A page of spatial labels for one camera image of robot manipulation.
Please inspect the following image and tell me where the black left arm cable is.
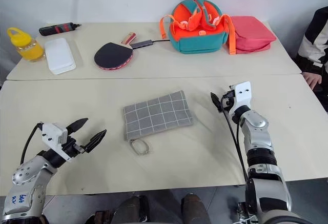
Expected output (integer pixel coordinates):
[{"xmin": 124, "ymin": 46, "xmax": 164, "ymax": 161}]
[{"xmin": 19, "ymin": 122, "xmax": 44, "ymax": 165}]

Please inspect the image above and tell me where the metal zipper pull ring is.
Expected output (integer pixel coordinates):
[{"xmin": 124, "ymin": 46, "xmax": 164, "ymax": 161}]
[{"xmin": 129, "ymin": 137, "xmax": 151, "ymax": 156}]

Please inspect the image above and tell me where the person in black white jacket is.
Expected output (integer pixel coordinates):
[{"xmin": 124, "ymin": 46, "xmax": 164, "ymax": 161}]
[{"xmin": 294, "ymin": 5, "xmax": 328, "ymax": 93}]

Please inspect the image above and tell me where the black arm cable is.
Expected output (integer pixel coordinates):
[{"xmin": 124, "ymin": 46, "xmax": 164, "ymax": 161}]
[
  {"xmin": 221, "ymin": 93, "xmax": 251, "ymax": 187},
  {"xmin": 19, "ymin": 122, "xmax": 44, "ymax": 165}
]

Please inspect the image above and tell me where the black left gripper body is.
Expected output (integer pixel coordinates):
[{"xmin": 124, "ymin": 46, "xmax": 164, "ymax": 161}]
[{"xmin": 60, "ymin": 134, "xmax": 87, "ymax": 162}]

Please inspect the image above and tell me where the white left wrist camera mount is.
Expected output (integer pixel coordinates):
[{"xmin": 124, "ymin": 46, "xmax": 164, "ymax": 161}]
[{"xmin": 40, "ymin": 122, "xmax": 69, "ymax": 150}]

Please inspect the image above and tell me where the pink fabric bag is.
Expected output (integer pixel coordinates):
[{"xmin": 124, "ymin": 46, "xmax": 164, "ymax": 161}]
[{"xmin": 226, "ymin": 15, "xmax": 278, "ymax": 55}]

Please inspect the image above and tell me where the white rectangular box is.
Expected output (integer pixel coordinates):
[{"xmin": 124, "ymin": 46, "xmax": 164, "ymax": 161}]
[{"xmin": 44, "ymin": 37, "xmax": 77, "ymax": 75}]

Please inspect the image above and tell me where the grey checked fabric pouch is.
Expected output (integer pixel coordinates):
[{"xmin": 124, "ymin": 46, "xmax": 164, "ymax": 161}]
[{"xmin": 122, "ymin": 90, "xmax": 194, "ymax": 141}]

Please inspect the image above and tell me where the grey USB hub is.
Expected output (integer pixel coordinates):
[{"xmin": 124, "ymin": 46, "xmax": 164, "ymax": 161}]
[{"xmin": 130, "ymin": 39, "xmax": 155, "ymax": 49}]

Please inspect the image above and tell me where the yellow-lidded jar of orange liquid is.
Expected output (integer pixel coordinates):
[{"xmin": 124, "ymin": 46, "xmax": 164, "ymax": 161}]
[{"xmin": 6, "ymin": 27, "xmax": 46, "ymax": 63}]

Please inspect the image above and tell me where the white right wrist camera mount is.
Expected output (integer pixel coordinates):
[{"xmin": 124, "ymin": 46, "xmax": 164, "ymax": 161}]
[{"xmin": 229, "ymin": 81, "xmax": 252, "ymax": 110}]

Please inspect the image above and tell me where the bystander's bare hand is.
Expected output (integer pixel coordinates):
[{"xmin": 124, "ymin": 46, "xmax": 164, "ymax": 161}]
[{"xmin": 301, "ymin": 71, "xmax": 323, "ymax": 87}]

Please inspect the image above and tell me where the black and red marker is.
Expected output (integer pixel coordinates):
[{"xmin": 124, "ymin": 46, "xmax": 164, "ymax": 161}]
[{"xmin": 38, "ymin": 22, "xmax": 83, "ymax": 37}]

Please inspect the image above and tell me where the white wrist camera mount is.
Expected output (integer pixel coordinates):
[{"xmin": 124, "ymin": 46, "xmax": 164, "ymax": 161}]
[
  {"xmin": 40, "ymin": 122, "xmax": 69, "ymax": 150},
  {"xmin": 229, "ymin": 81, "xmax": 252, "ymax": 110}
]

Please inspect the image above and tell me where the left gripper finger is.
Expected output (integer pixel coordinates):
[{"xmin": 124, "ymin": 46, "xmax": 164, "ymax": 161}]
[
  {"xmin": 83, "ymin": 129, "xmax": 107, "ymax": 154},
  {"xmin": 67, "ymin": 117, "xmax": 89, "ymax": 134}
]

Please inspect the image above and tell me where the black table tennis paddle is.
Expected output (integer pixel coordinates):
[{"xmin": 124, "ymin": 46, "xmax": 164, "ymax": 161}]
[{"xmin": 93, "ymin": 31, "xmax": 137, "ymax": 71}]

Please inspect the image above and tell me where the orange and teal backpack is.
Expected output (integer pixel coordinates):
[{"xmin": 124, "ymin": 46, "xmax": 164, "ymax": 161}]
[{"xmin": 159, "ymin": 0, "xmax": 237, "ymax": 56}]

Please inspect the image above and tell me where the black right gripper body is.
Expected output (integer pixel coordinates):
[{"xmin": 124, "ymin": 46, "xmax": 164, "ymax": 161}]
[{"xmin": 220, "ymin": 86, "xmax": 236, "ymax": 113}]

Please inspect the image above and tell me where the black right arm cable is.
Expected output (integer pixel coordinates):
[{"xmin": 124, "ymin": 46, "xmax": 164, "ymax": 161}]
[{"xmin": 221, "ymin": 93, "xmax": 251, "ymax": 187}]

